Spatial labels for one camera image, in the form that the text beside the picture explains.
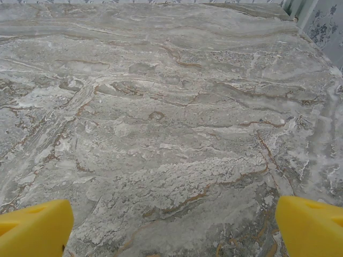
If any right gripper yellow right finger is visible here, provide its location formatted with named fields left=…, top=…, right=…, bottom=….
left=275, top=195, right=343, bottom=257

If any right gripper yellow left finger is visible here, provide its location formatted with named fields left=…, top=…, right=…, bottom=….
left=0, top=199, right=75, bottom=257

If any aluminium frame post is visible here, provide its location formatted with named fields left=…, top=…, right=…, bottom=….
left=282, top=0, right=300, bottom=21

